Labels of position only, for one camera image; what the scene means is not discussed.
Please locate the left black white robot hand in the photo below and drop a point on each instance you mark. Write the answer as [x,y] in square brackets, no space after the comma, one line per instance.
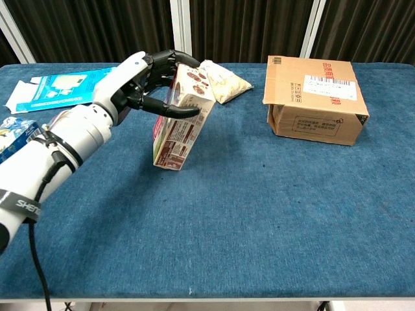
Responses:
[116,81]

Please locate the cream red wafer snack box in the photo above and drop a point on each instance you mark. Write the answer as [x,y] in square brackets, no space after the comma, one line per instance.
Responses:
[184,129]

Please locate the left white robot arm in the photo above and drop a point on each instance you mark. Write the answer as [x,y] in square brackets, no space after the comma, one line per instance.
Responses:
[48,162]

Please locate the brown cardboard shipping box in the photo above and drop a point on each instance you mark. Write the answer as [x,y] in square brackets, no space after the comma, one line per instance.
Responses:
[311,107]

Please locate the flattened blue white carton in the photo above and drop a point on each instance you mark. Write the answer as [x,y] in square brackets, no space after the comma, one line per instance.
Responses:
[65,87]

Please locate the black pleated curtain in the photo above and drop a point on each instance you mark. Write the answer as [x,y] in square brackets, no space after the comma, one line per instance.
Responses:
[369,29]
[90,29]
[246,29]
[8,53]

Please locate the clear bag of snacks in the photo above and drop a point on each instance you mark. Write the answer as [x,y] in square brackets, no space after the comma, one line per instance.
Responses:
[227,84]

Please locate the long blue cookie package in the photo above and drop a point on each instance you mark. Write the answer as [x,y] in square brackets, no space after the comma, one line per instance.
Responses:
[16,136]

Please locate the blue felt table cover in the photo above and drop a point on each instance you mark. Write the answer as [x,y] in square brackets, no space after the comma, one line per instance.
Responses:
[243,210]

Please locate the white aluminium partition post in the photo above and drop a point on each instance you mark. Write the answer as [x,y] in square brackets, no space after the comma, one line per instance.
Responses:
[181,26]
[313,29]
[19,39]

